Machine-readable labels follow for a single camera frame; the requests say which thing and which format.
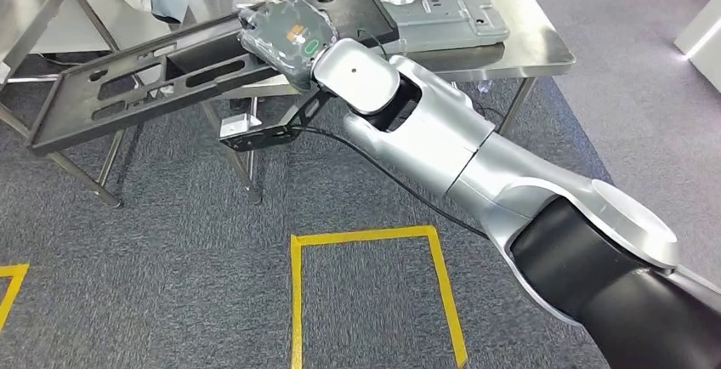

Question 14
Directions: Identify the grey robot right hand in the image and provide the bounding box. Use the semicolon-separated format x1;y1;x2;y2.
237;0;339;93

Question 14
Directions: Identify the black plastic panel part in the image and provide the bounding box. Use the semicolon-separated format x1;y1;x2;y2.
26;0;401;158

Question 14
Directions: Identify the stainless steel workbench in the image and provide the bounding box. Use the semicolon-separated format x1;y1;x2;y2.
0;0;142;208
188;0;576;205

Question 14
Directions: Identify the grey stamped metal plate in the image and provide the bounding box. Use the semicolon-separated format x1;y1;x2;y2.
233;0;511;55

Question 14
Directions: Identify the white bench block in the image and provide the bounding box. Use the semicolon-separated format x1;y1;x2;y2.
31;0;170;55

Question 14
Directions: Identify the yellow floor tape square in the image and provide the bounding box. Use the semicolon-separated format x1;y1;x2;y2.
290;225;468;369

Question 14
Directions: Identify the pale wrist camera, black bracket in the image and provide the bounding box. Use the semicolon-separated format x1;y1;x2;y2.
218;87;333;154

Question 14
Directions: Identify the black camera cable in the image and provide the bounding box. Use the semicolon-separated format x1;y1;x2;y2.
290;125;488;239

